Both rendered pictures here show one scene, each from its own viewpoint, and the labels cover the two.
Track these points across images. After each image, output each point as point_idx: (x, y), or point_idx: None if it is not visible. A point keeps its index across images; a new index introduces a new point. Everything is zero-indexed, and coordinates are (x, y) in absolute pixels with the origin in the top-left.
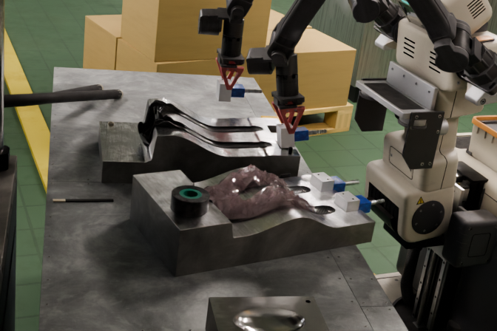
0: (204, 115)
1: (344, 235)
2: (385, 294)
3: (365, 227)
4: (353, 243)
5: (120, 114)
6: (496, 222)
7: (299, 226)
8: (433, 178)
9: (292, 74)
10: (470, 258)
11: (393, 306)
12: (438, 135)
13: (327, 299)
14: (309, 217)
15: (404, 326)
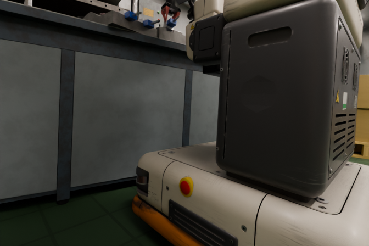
0: None
1: (102, 19)
2: (52, 11)
3: (109, 14)
4: (105, 24)
5: None
6: (218, 14)
7: (89, 16)
8: (197, 9)
9: None
10: (201, 52)
11: (38, 7)
12: None
13: None
14: (92, 12)
15: (16, 2)
